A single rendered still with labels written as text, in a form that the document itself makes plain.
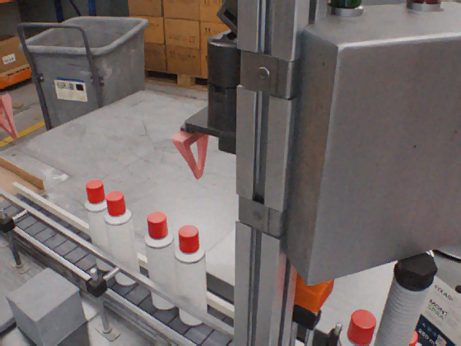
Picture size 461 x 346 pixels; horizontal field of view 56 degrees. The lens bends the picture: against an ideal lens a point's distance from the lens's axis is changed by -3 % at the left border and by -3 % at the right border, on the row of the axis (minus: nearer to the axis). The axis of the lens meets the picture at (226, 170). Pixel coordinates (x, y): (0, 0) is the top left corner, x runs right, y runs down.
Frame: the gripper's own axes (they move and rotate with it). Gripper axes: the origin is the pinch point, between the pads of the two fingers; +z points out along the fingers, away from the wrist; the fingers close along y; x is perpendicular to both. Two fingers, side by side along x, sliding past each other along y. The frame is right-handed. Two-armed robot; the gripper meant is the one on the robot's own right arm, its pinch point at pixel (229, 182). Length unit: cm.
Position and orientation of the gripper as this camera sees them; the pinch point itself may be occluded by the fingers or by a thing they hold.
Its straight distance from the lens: 61.5
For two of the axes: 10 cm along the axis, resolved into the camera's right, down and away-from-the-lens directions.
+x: -4.9, 4.5, -7.5
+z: -0.1, 8.5, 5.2
